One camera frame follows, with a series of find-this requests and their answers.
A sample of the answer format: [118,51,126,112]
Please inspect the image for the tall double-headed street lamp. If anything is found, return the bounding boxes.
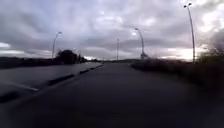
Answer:
[183,2,197,64]

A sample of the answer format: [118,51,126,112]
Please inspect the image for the dark verge beyond road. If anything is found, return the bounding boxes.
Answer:
[0,56,58,69]

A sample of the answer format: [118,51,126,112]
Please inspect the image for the grey asphalt road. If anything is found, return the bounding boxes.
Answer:
[0,62,103,98]

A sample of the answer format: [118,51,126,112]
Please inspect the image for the dark kerb strip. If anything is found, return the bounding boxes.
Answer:
[0,63,104,104]

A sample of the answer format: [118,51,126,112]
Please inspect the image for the dark low roadside bushes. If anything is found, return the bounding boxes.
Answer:
[129,46,224,91]

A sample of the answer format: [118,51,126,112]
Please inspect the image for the dark asphalt path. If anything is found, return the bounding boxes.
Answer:
[0,62,224,128]

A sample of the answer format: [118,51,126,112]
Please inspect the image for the curved street lamp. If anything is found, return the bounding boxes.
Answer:
[134,27,146,61]
[51,31,63,59]

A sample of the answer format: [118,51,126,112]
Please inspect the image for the dark clump of bushes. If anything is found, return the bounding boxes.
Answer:
[54,49,88,65]

